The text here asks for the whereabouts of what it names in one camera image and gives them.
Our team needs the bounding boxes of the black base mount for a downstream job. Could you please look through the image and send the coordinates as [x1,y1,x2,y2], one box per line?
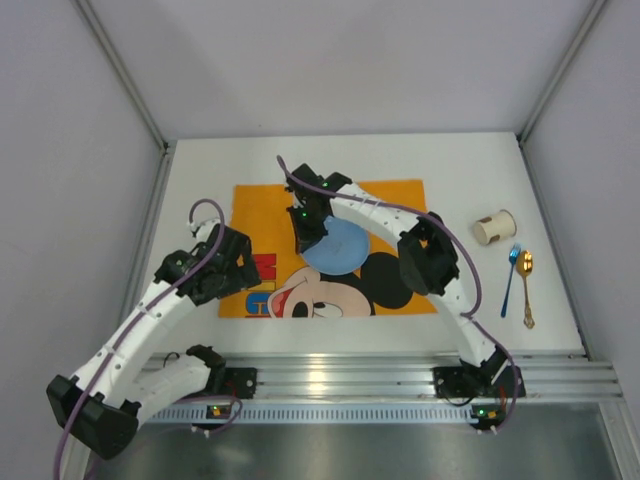
[433,366,526,401]
[219,367,258,400]

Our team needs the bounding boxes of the blue plastic plate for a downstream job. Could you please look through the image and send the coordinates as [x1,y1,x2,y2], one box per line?
[301,216,370,276]

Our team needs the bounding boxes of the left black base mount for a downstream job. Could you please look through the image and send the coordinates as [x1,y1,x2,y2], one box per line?
[219,367,258,400]

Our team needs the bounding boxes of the paper cup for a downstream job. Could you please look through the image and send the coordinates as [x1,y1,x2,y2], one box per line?
[472,209,517,246]

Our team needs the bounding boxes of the left aluminium frame post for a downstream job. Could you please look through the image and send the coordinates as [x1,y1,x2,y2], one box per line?
[70,0,169,153]

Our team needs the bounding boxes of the aluminium frame post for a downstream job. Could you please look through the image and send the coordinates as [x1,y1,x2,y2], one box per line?
[516,0,610,148]
[70,0,169,153]

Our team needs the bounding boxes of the gold spoon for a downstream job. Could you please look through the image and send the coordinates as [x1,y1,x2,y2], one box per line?
[516,250,535,329]

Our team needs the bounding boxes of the right aluminium frame post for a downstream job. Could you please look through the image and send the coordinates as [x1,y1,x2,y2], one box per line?
[516,0,610,148]

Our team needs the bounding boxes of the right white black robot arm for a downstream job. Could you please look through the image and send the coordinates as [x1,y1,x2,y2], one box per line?
[285,164,526,400]

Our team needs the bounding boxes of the blue metallic fork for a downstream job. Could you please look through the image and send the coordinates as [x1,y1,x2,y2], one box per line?
[500,244,522,318]

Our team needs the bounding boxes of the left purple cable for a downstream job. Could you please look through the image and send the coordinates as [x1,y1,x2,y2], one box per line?
[52,198,244,480]

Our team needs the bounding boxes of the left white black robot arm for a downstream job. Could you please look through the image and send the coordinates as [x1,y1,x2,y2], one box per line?
[46,220,261,460]

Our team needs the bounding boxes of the slotted cable duct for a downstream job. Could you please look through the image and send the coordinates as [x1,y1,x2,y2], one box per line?
[150,403,504,425]

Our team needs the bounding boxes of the orange cartoon mouse placemat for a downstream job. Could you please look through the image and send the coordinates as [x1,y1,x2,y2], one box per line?
[218,180,437,319]

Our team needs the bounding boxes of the aluminium rail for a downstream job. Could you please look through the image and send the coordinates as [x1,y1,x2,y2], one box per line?
[139,352,623,400]

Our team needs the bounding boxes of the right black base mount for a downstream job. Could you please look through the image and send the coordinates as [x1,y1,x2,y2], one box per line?
[433,366,526,401]

